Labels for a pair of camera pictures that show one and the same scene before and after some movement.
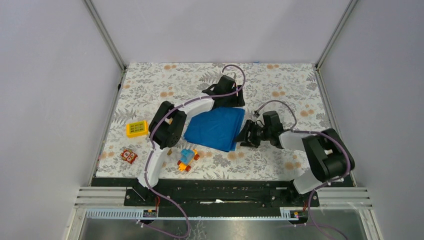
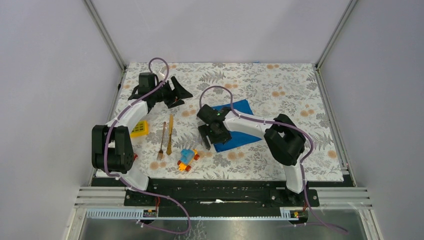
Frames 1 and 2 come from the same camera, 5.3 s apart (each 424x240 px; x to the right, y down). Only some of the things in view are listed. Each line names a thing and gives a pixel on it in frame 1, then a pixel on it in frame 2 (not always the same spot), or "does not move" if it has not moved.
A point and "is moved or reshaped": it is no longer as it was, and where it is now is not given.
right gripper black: x=243 y=135 to x=203 y=130
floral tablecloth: x=289 y=94 does not move
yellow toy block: x=136 y=129 does not move
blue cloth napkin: x=219 y=128 is moved or reshaped
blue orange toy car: x=187 y=156 does not move
